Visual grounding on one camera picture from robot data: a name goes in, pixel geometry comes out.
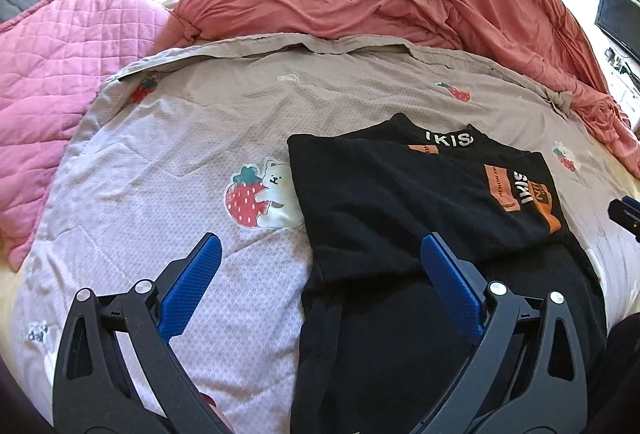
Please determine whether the black flat television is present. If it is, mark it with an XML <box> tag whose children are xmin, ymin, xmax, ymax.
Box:
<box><xmin>594</xmin><ymin>0</ymin><xmax>640</xmax><ymax>62</ymax></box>

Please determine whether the black IKIS t-shirt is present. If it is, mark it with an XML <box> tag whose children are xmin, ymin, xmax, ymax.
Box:
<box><xmin>288</xmin><ymin>113</ymin><xmax>608</xmax><ymax>433</ymax></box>

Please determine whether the pink quilted blanket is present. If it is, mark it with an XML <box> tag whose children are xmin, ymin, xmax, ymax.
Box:
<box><xmin>1</xmin><ymin>0</ymin><xmax>182</xmax><ymax>272</ymax></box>

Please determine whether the beige strawberry bear blanket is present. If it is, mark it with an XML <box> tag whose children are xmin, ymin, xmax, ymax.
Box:
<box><xmin>11</xmin><ymin>34</ymin><xmax>639</xmax><ymax>433</ymax></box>

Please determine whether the white tv cabinet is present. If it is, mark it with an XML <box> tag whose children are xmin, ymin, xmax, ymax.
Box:
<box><xmin>604</xmin><ymin>46</ymin><xmax>639</xmax><ymax>120</ymax></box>

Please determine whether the coral red duvet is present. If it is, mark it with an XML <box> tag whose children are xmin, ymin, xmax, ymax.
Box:
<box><xmin>175</xmin><ymin>0</ymin><xmax>639</xmax><ymax>173</ymax></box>

